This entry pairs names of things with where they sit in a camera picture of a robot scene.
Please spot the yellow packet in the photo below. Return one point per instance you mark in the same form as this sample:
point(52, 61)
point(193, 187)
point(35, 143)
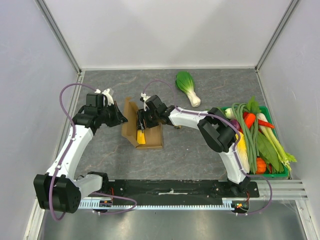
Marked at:
point(140, 137)

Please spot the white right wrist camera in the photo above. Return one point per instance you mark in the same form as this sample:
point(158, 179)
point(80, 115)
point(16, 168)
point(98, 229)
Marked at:
point(143, 98)

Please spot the green bok choy toy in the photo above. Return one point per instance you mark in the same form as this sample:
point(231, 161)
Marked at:
point(185, 83)

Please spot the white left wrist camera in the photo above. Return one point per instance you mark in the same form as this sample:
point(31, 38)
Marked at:
point(108, 95)

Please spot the green long beans bundle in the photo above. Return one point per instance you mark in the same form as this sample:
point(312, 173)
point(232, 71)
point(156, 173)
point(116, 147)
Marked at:
point(250, 134)

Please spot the aluminium frame rail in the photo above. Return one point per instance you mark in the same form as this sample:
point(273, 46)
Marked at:
point(281, 212)

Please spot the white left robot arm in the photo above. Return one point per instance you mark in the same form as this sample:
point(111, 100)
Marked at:
point(57, 189)

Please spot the orange carrot toy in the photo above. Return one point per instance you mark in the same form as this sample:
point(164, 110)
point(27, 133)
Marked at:
point(249, 119)

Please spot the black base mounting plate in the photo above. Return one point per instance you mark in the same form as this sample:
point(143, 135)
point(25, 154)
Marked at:
point(179, 191)

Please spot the blue slotted cable duct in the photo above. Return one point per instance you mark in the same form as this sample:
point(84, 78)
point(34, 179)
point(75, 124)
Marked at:
point(100, 204)

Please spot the orange pumpkin toy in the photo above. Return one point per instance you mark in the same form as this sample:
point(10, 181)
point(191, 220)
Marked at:
point(261, 166)

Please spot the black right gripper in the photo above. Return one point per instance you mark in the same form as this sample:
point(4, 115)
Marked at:
point(143, 120)

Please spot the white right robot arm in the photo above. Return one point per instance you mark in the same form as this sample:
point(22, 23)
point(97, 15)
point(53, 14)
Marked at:
point(218, 132)

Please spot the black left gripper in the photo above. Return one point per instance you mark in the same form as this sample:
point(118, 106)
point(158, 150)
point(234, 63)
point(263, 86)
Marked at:
point(119, 119)

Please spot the purple onion toy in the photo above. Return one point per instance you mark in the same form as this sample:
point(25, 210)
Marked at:
point(236, 124)

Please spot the green celery toy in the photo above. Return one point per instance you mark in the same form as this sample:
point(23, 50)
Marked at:
point(284, 157)

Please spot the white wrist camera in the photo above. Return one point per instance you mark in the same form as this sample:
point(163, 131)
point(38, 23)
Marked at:
point(108, 95)
point(143, 98)

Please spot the brown cardboard express box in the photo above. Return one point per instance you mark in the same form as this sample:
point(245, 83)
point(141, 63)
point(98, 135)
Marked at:
point(153, 136)

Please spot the green plastic basket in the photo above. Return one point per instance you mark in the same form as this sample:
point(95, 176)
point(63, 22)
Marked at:
point(268, 172)

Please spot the green leaf vegetable toy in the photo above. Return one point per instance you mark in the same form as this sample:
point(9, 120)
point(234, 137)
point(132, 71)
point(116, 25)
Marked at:
point(268, 153)

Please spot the yellow napa cabbage toy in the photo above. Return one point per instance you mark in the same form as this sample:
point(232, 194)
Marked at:
point(242, 153)

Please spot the red chili pepper toy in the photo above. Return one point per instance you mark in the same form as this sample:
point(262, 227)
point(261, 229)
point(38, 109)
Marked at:
point(265, 124)

